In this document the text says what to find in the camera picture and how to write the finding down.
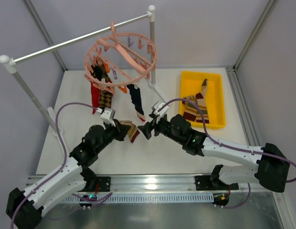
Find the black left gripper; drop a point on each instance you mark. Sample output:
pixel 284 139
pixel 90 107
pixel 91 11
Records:
pixel 120 129

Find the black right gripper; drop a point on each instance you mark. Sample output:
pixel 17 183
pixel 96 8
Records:
pixel 153 128

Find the beige olive striped sock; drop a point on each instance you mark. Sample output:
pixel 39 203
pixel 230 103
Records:
pixel 133 132

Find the navy santa sock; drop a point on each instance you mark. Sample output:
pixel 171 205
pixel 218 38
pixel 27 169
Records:
pixel 136 101

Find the beige maroon striped sock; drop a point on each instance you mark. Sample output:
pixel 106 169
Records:
pixel 201 102

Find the pink round clip hanger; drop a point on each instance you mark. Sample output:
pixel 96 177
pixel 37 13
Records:
pixel 119 60

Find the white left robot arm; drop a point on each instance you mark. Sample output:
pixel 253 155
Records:
pixel 27 207

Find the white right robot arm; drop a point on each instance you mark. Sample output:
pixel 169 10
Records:
pixel 266 165

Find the brown argyle sock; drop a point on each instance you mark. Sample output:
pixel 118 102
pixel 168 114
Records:
pixel 105 97

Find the red sock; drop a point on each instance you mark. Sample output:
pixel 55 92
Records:
pixel 95 93

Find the yellow plastic tray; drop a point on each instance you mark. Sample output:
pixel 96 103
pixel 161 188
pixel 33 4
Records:
pixel 190 84

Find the white metal drying rack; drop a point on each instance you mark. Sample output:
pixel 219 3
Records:
pixel 22 126

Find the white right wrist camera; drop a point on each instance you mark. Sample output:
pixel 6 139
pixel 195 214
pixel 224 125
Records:
pixel 156 107

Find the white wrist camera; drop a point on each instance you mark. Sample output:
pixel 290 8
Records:
pixel 107 115
pixel 156 107

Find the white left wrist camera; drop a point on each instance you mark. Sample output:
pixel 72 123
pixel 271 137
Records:
pixel 107 115

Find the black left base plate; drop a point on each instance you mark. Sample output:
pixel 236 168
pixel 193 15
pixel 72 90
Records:
pixel 101 184

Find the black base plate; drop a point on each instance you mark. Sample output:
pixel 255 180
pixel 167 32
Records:
pixel 101 184
pixel 208 183

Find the aluminium rail frame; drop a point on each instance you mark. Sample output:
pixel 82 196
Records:
pixel 148 167

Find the white slotted cable duct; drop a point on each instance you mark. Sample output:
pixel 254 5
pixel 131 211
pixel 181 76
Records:
pixel 160 198

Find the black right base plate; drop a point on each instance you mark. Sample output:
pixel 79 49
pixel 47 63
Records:
pixel 208 183

